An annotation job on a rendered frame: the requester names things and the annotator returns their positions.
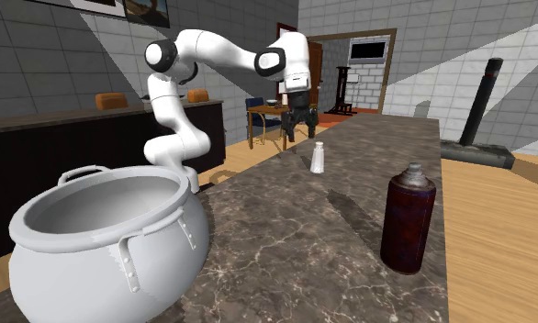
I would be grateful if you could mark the dark red spray can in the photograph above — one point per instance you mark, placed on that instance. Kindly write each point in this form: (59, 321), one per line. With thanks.
(407, 223)

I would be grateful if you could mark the red framed wall picture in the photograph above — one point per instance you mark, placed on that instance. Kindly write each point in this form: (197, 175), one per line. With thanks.
(281, 29)

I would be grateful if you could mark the landscape wall picture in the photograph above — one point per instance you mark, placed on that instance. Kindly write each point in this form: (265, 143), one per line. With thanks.
(146, 10)

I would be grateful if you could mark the white framed wall picture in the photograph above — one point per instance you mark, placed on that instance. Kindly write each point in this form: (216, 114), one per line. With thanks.
(94, 5)

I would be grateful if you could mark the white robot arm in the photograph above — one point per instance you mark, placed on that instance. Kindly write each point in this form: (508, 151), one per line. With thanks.
(175, 112)

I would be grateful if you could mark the black floor stand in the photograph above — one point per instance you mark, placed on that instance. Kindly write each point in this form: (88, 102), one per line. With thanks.
(341, 89)

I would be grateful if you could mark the brown door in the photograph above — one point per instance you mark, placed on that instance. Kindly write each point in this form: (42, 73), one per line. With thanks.
(315, 71)

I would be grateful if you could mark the black wall screen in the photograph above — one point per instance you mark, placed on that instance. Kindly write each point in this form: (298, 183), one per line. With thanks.
(367, 50)

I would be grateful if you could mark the black post on grey base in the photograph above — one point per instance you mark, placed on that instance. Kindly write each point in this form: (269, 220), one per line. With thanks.
(481, 103)

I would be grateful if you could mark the white salt shaker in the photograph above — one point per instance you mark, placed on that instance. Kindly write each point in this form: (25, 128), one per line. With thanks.
(317, 159)

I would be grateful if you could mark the blue chair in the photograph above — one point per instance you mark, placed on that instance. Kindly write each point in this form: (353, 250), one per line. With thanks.
(253, 103)

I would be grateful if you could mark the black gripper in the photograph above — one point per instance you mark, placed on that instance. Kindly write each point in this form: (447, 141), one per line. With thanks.
(300, 105)

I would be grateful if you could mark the wooden table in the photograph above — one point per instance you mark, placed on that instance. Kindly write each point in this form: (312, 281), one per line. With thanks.
(269, 109)

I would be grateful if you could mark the large white cooking pot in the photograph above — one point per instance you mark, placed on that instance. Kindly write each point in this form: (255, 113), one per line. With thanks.
(94, 268)

